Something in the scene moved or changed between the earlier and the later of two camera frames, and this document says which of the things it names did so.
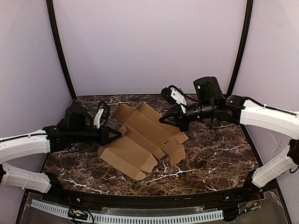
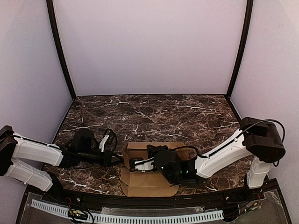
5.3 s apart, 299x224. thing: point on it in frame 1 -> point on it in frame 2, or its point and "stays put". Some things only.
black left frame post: [51, 12] stays put
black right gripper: [180, 117] -> [151, 152]
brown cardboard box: [144, 136] -> [151, 183]
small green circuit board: [78, 214] stays put
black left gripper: [103, 135] -> [108, 159]
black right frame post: [248, 19] stays put
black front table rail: [231, 196] stays put
